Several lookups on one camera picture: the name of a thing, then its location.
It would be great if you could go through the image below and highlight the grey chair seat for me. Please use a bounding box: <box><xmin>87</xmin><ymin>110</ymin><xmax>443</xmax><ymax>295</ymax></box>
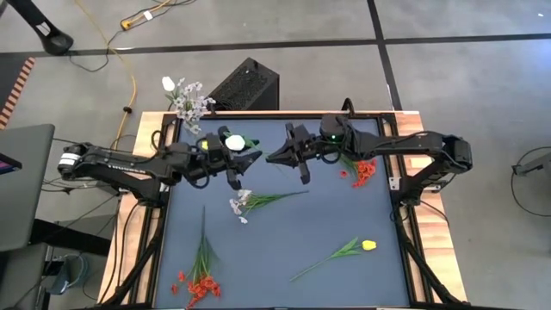
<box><xmin>0</xmin><ymin>243</ymin><xmax>49</xmax><ymax>310</ymax></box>

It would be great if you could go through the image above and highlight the blue-grey table mat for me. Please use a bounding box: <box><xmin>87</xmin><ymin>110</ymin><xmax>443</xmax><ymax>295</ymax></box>
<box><xmin>153</xmin><ymin>116</ymin><xmax>412</xmax><ymax>309</ymax></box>

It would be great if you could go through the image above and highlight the long yellow floor cable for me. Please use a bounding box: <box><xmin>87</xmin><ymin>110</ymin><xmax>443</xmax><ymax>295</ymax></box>
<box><xmin>75</xmin><ymin>0</ymin><xmax>139</xmax><ymax>150</ymax></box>

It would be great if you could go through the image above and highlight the grey stand foot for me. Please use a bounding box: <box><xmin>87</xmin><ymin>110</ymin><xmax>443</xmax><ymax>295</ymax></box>
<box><xmin>511</xmin><ymin>151</ymin><xmax>551</xmax><ymax>177</ymax></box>

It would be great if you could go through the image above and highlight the black floor beam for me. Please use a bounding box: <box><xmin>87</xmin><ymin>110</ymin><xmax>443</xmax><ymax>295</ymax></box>
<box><xmin>29</xmin><ymin>218</ymin><xmax>112</xmax><ymax>257</ymax></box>

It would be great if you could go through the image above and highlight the grey desk top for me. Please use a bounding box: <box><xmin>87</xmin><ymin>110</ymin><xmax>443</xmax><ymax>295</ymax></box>
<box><xmin>0</xmin><ymin>123</ymin><xmax>56</xmax><ymax>253</ymax></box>

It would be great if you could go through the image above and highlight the black aluminium table frame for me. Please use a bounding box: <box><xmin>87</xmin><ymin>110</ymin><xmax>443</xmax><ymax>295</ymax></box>
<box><xmin>96</xmin><ymin>110</ymin><xmax>468</xmax><ymax>310</ymax></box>

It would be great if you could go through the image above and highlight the dark tablet device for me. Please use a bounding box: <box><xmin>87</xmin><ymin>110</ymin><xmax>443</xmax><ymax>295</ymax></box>
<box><xmin>0</xmin><ymin>152</ymin><xmax>23</xmax><ymax>176</ymax></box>

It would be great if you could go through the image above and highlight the red blossom spray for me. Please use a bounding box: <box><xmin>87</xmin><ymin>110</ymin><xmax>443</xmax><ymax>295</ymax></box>
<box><xmin>170</xmin><ymin>205</ymin><xmax>223</xmax><ymax>310</ymax></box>
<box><xmin>337</xmin><ymin>153</ymin><xmax>379</xmax><ymax>189</ymax></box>

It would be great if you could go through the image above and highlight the black looped floor cable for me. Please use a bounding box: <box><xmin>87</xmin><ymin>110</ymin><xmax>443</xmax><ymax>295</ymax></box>
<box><xmin>511</xmin><ymin>146</ymin><xmax>551</xmax><ymax>207</ymax></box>

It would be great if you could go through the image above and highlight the black stand foot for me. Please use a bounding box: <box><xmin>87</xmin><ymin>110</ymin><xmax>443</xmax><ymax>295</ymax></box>
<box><xmin>7</xmin><ymin>0</ymin><xmax>74</xmax><ymax>57</ymax></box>

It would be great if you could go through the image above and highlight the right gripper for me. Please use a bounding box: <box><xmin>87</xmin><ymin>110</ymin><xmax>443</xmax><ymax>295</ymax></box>
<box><xmin>266</xmin><ymin>122</ymin><xmax>322</xmax><ymax>186</ymax></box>

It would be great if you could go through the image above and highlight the blue floor device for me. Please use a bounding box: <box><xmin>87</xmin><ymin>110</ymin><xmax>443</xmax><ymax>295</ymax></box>
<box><xmin>49</xmin><ymin>253</ymin><xmax>89</xmax><ymax>296</ymax></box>

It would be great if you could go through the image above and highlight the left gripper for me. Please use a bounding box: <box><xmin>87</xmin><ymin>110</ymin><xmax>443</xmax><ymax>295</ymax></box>
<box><xmin>189</xmin><ymin>125</ymin><xmax>263</xmax><ymax>191</ymax></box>

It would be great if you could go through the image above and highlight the black perforated box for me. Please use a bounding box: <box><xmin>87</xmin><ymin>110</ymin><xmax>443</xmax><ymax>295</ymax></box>
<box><xmin>193</xmin><ymin>57</ymin><xmax>280</xmax><ymax>112</ymax></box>

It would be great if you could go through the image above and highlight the white blossom spray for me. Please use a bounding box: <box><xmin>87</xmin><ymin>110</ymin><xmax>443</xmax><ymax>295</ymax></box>
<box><xmin>170</xmin><ymin>77</ymin><xmax>216</xmax><ymax>134</ymax></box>
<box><xmin>229</xmin><ymin>188</ymin><xmax>310</xmax><ymax>226</ymax></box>

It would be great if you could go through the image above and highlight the yellow plug cable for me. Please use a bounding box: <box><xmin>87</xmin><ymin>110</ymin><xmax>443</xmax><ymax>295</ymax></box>
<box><xmin>120</xmin><ymin>0</ymin><xmax>173</xmax><ymax>32</ymax></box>

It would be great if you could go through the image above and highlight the black mat with striped edge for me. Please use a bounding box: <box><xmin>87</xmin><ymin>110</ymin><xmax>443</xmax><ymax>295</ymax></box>
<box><xmin>0</xmin><ymin>57</ymin><xmax>35</xmax><ymax>130</ymax></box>

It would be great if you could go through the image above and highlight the clear glass vase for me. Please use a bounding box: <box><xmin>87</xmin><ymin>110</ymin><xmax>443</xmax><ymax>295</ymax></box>
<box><xmin>184</xmin><ymin>116</ymin><xmax>203</xmax><ymax>139</ymax></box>

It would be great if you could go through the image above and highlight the white artificial tulip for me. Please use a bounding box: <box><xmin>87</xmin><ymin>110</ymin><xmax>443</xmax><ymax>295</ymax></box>
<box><xmin>162</xmin><ymin>76</ymin><xmax>182</xmax><ymax>104</ymax></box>
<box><xmin>223</xmin><ymin>131</ymin><xmax>263</xmax><ymax>152</ymax></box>

